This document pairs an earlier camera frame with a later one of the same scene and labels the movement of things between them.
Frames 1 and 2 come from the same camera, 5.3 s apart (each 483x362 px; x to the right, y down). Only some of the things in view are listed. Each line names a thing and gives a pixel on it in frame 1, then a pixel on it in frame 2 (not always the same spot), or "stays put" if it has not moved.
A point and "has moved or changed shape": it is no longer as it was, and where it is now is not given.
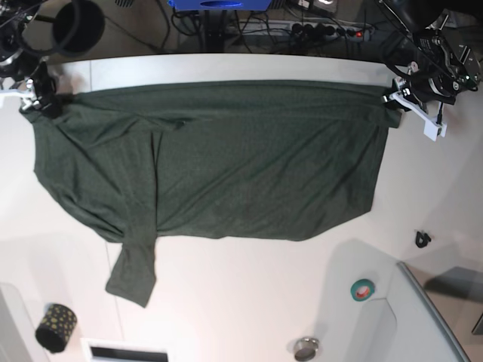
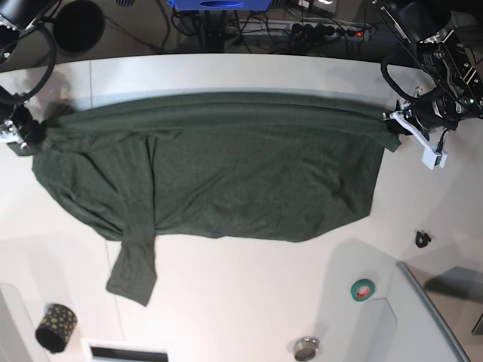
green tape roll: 362,289 stays put
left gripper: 45,92 -> 32,132
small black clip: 422,240 stays put
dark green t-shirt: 279,160 has moved or changed shape
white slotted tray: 120,350 stays put
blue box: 219,5 stays put
